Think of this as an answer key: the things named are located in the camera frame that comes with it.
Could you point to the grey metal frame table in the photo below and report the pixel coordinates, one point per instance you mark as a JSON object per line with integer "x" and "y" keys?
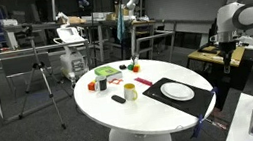
{"x": 152, "y": 37}

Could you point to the glass with pens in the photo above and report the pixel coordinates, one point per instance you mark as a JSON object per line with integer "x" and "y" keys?
{"x": 135, "y": 59}

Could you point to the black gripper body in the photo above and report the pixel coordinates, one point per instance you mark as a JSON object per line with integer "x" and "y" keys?
{"x": 227, "y": 50}

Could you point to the orange cube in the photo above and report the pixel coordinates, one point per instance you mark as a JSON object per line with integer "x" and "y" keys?
{"x": 91, "y": 85}

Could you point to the black mug white band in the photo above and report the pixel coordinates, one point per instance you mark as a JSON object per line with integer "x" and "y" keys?
{"x": 102, "y": 83}

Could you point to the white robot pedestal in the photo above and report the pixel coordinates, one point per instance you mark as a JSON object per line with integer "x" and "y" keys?
{"x": 242, "y": 120}

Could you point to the wooden top side table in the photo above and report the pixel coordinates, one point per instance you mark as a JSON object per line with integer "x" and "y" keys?
{"x": 213, "y": 55}

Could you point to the red cube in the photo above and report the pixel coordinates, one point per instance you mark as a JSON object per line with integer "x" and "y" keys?
{"x": 136, "y": 68}

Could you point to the green block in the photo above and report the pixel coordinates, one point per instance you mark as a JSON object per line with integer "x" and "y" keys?
{"x": 130, "y": 67}

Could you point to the black camera on tripod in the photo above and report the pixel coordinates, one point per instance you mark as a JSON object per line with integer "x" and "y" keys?
{"x": 27, "y": 29}

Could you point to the small black oval object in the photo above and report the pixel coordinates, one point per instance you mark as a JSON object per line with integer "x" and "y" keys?
{"x": 122, "y": 66}

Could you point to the blue tape strip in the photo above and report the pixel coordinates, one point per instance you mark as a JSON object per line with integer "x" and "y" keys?
{"x": 215, "y": 91}
{"x": 197, "y": 126}

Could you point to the grey metal railing frame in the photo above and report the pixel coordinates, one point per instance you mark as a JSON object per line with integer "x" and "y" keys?
{"x": 29, "y": 49}

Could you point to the red frame piece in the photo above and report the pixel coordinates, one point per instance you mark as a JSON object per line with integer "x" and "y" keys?
{"x": 115, "y": 81}

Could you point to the black placemat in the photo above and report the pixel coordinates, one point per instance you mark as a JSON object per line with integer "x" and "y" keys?
{"x": 185, "y": 105}

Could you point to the white mug yellow inside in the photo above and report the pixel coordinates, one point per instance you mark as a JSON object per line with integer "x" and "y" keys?
{"x": 130, "y": 93}

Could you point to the green book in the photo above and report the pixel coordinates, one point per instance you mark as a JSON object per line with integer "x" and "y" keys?
{"x": 107, "y": 71}

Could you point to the white equipment cart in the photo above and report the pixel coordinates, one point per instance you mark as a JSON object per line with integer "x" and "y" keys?
{"x": 71, "y": 51}

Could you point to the blue hanging cloth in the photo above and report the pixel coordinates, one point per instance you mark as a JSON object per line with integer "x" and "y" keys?
{"x": 120, "y": 26}

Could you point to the camera tripod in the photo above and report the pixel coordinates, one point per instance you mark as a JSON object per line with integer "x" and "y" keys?
{"x": 45, "y": 82}

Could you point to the white plate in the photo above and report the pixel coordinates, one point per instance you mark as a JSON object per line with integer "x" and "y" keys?
{"x": 177, "y": 91}

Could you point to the black remote control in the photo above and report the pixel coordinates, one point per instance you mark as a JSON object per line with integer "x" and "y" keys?
{"x": 118, "y": 99}

